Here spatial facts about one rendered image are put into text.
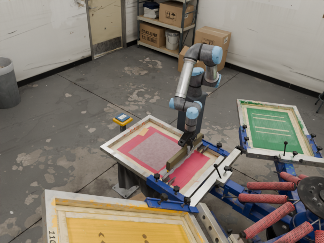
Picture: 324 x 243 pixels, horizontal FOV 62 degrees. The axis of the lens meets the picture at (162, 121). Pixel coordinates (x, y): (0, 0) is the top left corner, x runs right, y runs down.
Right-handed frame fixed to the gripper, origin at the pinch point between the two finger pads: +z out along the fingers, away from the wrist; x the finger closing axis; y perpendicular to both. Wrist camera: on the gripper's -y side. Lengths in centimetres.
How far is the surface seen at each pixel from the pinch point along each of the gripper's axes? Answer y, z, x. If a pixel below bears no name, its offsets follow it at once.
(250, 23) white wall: 380, 13, 113
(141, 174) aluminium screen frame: -28.9, 10.2, 15.2
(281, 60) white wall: 380, 63, 39
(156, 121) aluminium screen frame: 25, 10, 46
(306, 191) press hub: -3, -22, -77
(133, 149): -12.0, 13.7, 39.5
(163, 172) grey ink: -15.5, 13.3, 6.9
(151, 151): -3.7, 13.7, 27.7
